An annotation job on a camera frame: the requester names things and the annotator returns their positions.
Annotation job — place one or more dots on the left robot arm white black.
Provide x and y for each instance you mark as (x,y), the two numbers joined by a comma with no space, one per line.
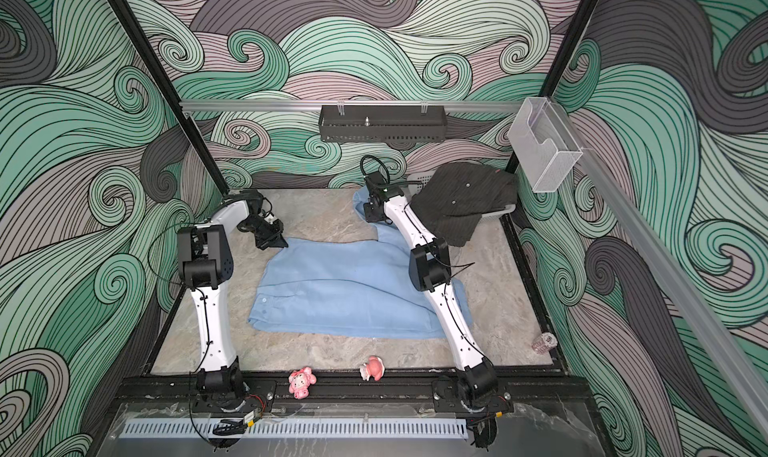
(205,267)

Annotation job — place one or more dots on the pink plush pig toy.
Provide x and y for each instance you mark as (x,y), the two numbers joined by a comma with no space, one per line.
(300,382)

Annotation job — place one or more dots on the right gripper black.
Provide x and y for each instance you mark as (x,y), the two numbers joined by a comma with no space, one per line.
(368,214)

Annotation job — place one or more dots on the horizontal aluminium rail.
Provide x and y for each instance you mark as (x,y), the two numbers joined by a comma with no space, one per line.
(273,105)

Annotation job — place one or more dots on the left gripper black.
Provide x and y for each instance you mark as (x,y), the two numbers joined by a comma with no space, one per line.
(277,239)

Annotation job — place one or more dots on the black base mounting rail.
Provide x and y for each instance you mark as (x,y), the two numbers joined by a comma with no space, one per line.
(443,391)

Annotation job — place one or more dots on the white slotted cable duct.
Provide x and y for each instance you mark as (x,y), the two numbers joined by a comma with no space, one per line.
(300,428)

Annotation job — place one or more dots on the pink white plush toy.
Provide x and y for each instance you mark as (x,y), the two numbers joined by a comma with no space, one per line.
(372,369)

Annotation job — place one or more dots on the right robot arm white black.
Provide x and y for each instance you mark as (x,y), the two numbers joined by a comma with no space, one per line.
(431,273)

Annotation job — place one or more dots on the black frame post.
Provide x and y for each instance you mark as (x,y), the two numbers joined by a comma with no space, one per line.
(188,126)
(567,51)

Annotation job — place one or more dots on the clear plastic wall bin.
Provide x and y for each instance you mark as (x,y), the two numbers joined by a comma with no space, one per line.
(544,140)

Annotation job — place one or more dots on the dark grey striped shirt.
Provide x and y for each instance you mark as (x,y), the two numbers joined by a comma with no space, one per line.
(456,197)

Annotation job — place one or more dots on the right black frame post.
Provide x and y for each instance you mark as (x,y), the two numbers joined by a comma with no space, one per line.
(567,51)

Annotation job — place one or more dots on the left black frame post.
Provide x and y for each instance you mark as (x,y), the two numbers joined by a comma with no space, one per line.
(188,126)

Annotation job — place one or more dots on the right side aluminium rail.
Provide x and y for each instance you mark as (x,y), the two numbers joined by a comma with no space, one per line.
(737,369)

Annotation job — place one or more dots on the light blue long sleeve shirt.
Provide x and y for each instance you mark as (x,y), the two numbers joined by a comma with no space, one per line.
(360,289)

